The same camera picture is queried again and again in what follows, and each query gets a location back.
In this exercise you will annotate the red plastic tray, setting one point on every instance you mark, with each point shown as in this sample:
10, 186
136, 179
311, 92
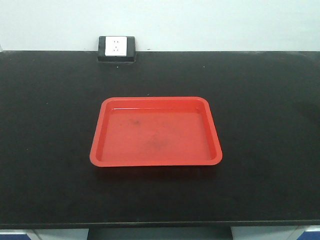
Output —
155, 131

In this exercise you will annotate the white socket black housing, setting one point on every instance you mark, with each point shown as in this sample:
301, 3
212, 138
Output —
116, 49

